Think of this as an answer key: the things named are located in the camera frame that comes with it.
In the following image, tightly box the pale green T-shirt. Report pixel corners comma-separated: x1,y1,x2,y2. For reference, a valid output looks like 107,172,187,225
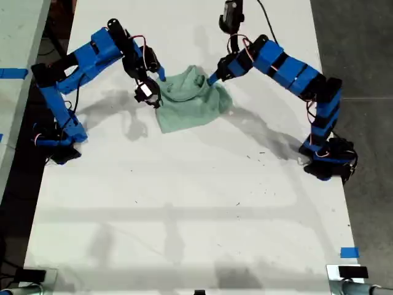
155,64,234,135

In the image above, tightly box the white side table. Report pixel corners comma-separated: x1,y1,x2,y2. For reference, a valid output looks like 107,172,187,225
0,0,52,197

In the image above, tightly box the long blue tape strip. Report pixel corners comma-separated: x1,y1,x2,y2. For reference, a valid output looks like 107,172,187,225
0,68,29,81

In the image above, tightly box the short blue tape strip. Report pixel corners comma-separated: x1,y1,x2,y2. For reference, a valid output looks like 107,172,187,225
340,246,360,259

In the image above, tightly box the grey metal tube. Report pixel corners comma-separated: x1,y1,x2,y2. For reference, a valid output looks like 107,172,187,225
0,284,44,295
340,279,393,295

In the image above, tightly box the black camera stalk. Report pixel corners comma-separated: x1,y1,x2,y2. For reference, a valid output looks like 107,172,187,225
227,31,246,56

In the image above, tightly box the black cable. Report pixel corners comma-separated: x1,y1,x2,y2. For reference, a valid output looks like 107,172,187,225
255,0,280,44

